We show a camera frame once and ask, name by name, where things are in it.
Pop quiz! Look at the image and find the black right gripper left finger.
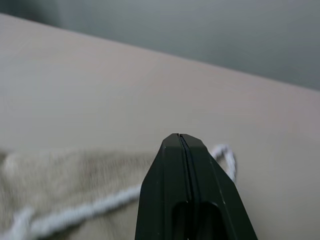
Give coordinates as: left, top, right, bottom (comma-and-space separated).
134, 133, 193, 240

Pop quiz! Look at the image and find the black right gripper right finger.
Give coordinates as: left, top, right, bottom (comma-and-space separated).
179, 134, 259, 240

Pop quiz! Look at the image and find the beige towel with white trim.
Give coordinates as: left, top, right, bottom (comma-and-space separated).
0, 142, 238, 240

